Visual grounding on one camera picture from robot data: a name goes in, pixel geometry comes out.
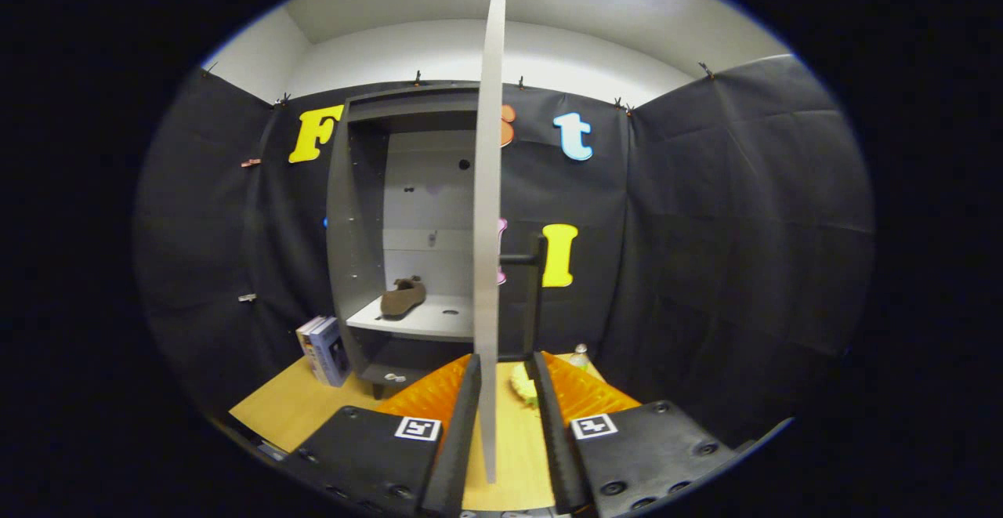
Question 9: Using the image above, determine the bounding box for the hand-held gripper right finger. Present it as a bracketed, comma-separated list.
[527, 351, 753, 518]

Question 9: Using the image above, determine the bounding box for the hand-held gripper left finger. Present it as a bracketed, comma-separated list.
[278, 353, 481, 518]

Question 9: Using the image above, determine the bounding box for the brown fuzzy shoe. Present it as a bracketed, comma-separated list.
[380, 275, 428, 319]

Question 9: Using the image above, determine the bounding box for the grey shoe cabinet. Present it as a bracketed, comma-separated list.
[325, 83, 480, 401]

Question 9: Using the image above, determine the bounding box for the beige shoe cabinet door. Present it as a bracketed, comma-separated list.
[473, 0, 507, 484]

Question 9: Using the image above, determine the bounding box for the yellow green toy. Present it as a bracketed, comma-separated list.
[509, 361, 541, 410]

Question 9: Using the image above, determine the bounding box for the blue book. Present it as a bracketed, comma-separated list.
[311, 317, 352, 388]

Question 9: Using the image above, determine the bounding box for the black backdrop cloth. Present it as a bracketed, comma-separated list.
[133, 54, 874, 456]

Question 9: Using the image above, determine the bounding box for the black door handle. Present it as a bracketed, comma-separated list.
[499, 234, 547, 362]

